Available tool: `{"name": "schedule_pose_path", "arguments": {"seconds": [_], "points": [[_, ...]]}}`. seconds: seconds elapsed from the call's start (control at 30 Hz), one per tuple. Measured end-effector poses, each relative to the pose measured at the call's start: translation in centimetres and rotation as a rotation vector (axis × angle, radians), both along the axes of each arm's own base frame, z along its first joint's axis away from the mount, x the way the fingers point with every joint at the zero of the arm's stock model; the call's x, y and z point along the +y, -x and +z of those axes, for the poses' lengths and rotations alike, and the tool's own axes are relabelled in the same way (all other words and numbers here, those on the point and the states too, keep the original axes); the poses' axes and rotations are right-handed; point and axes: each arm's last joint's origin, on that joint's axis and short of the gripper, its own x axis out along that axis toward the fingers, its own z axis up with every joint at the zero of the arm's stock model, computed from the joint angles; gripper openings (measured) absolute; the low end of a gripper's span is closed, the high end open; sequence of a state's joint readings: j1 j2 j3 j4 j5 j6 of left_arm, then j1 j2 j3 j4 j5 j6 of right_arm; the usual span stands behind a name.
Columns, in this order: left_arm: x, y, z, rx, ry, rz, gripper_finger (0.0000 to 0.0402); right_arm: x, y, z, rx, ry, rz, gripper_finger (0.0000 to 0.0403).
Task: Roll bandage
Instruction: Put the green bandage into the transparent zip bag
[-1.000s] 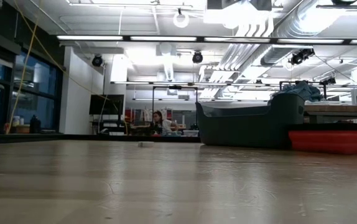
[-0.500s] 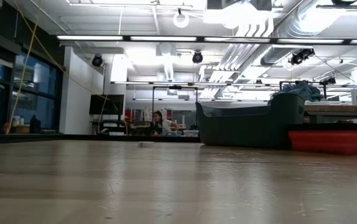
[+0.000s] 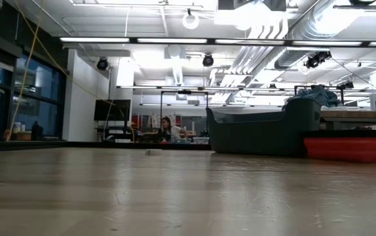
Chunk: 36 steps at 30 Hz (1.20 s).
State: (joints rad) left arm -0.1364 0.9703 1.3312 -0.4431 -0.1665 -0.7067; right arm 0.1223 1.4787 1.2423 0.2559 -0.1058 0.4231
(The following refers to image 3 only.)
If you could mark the person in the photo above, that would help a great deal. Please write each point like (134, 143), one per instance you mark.
(175, 131)

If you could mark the white tub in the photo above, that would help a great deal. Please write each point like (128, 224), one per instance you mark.
(201, 140)

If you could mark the small white block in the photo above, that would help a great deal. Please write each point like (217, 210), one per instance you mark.
(153, 152)

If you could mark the dark green plastic bin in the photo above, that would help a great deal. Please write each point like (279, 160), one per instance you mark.
(256, 137)

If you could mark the black monitor on stand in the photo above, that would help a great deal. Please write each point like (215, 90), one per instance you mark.
(112, 110)

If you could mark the long ceiling light strip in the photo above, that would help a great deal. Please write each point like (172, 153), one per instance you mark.
(175, 41)

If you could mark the blue cloth pile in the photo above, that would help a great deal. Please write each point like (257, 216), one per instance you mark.
(319, 95)

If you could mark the black bottle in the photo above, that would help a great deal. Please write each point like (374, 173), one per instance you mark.
(36, 131)

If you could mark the red basin with black rim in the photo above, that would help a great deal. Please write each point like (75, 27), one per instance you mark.
(348, 149)

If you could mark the white bottle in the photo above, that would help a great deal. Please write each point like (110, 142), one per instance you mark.
(16, 128)
(23, 127)

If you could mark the orange container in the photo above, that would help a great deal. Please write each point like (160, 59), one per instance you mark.
(22, 136)

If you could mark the wooden workbench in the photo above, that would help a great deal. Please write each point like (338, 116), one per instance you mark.
(358, 114)

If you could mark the black metal frame stand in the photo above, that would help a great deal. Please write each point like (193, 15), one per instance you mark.
(161, 111)

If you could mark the black ceiling camera cluster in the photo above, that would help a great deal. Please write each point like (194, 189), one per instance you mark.
(317, 59)

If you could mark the silver ventilation duct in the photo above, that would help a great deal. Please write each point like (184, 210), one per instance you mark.
(312, 29)

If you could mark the black table edge rail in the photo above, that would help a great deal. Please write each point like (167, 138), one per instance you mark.
(27, 145)

